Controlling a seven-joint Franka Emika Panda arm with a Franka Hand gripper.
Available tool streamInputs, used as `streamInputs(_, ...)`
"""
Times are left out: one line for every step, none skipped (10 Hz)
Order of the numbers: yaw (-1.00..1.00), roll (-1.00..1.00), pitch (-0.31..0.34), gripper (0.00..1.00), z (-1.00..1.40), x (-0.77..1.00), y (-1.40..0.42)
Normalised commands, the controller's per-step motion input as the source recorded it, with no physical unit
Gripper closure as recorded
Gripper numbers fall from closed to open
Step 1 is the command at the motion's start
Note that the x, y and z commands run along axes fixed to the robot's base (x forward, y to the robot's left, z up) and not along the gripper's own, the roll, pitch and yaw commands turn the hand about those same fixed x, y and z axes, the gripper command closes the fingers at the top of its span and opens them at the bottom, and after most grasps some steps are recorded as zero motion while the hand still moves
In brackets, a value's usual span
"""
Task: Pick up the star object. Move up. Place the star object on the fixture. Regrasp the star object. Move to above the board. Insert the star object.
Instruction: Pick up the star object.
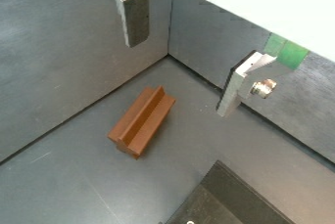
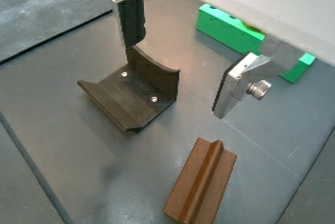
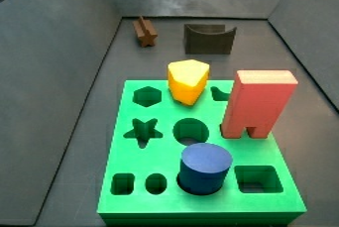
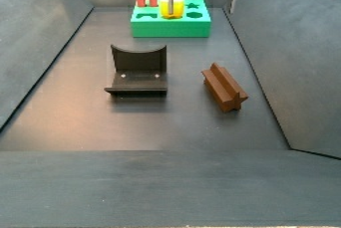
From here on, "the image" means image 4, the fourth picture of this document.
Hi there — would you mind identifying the black curved fixture stand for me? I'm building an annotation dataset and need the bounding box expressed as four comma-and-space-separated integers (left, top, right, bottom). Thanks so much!
104, 45, 168, 95

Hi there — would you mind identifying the green shape sorter base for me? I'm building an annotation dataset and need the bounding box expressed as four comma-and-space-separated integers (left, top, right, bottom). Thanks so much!
131, 0, 211, 38

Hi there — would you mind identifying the brown star prism block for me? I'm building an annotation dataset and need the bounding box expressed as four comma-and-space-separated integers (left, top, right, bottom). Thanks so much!
200, 63, 247, 113

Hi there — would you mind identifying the yellow pentagon block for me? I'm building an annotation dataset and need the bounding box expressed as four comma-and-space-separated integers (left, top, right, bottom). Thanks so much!
159, 0, 183, 19

